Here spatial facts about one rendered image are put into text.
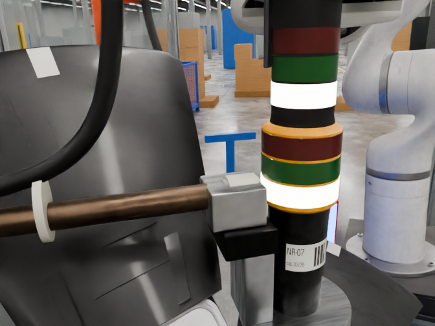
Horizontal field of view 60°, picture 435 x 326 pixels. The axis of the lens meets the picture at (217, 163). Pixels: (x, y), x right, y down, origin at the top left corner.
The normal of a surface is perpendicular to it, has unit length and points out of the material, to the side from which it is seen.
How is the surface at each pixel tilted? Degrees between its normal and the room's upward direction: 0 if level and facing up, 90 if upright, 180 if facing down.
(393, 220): 87
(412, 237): 85
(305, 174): 90
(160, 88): 35
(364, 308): 16
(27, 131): 45
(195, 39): 90
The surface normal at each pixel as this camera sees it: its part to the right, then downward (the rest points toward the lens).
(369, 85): -0.56, 0.23
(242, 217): 0.25, 0.30
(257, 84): -0.11, 0.32
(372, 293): 0.29, -0.91
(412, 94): -0.54, 0.51
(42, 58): 0.26, -0.55
